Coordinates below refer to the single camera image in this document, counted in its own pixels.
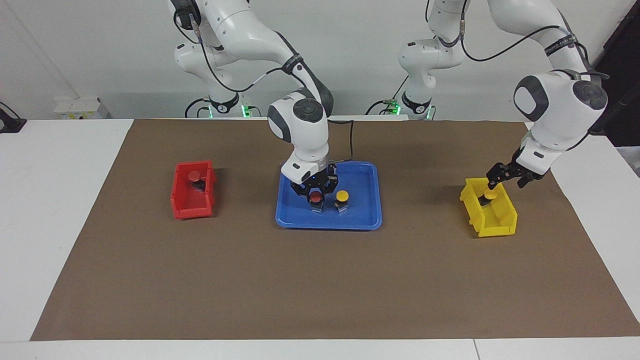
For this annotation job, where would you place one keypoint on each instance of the yellow push button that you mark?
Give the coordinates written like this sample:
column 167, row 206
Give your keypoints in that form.
column 490, row 196
column 341, row 195

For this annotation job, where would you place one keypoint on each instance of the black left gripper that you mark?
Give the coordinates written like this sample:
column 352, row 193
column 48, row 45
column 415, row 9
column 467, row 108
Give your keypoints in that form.
column 515, row 169

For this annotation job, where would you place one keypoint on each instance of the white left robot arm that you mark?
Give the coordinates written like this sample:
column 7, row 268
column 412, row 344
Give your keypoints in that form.
column 560, row 115

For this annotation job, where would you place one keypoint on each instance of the brown paper table mat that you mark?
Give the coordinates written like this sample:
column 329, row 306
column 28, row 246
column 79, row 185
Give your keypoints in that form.
column 300, row 280

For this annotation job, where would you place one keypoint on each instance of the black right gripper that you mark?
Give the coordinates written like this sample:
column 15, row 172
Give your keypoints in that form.
column 320, row 184

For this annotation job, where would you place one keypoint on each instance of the red push button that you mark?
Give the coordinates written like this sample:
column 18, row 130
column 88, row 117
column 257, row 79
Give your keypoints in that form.
column 194, row 176
column 316, row 197

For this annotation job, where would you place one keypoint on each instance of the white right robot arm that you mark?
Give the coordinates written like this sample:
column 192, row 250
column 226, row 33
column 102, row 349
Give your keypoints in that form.
column 300, row 130

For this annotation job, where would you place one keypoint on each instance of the yellow plastic storage bin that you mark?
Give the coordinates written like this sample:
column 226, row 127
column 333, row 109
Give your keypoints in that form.
column 500, row 225

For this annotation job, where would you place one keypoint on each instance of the black desk device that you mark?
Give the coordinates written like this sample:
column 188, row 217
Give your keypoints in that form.
column 10, row 124

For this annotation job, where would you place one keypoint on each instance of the blue plastic tray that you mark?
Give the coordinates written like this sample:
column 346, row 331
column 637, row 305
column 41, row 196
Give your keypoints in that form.
column 360, row 215

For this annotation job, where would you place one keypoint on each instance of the dark equipment panel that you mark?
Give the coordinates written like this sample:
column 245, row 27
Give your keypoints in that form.
column 625, row 75

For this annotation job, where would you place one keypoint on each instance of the white power strip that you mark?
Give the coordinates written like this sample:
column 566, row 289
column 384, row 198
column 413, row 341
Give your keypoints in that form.
column 80, row 107

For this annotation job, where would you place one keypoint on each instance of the red plastic storage bin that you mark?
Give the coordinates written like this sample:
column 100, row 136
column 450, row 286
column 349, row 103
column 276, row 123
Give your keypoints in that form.
column 192, row 207

